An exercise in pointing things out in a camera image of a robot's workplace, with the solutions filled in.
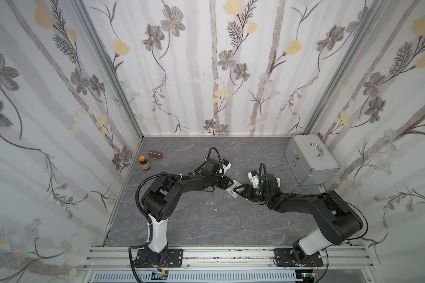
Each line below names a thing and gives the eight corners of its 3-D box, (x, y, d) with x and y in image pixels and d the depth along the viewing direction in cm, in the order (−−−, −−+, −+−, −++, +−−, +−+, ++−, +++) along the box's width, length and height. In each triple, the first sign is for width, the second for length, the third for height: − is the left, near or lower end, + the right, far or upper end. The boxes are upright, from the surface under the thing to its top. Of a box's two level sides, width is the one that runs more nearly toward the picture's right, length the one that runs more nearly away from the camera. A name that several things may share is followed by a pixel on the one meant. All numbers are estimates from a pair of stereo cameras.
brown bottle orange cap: (142, 170, 105) (137, 161, 98) (144, 164, 108) (139, 155, 101) (148, 170, 105) (144, 161, 98) (150, 164, 108) (146, 155, 101)
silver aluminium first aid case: (298, 186, 99) (309, 171, 86) (282, 153, 114) (291, 136, 102) (326, 183, 100) (342, 168, 88) (308, 151, 116) (319, 134, 103)
